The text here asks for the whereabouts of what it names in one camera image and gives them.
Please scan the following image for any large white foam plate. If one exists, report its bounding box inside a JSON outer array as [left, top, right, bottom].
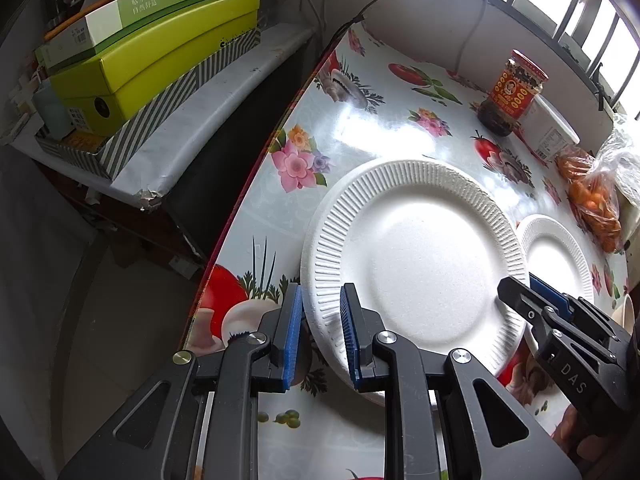
[[300, 158, 529, 382]]

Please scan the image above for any right hand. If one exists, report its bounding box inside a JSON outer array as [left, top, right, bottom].
[[551, 404, 612, 463]]

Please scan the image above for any white side shelf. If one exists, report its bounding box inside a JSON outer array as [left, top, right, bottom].
[[10, 23, 314, 210]]

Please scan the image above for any plastic bag of oranges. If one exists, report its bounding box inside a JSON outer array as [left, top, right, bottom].
[[555, 114, 639, 254]]

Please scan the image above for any fruit print tablecloth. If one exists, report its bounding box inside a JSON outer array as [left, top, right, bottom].
[[188, 24, 627, 479]]

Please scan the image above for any small beige paper bowl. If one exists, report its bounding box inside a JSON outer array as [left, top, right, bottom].
[[612, 294, 636, 335]]

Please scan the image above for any lime green box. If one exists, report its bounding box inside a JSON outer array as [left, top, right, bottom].
[[51, 0, 260, 136]]

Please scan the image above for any white plastic tub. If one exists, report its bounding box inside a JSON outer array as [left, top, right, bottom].
[[514, 94, 580, 164]]

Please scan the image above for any striped tray box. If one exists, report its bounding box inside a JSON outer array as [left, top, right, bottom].
[[35, 28, 260, 181]]

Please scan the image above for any small white foam plate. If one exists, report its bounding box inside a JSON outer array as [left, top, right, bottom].
[[516, 214, 594, 304]]

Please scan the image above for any green white flat box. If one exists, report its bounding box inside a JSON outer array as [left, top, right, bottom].
[[39, 0, 196, 70]]

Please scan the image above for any chili sauce glass jar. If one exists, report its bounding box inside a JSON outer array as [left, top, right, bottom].
[[477, 50, 548, 136]]

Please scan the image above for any black power cable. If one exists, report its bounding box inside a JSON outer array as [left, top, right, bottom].
[[299, 0, 492, 76]]

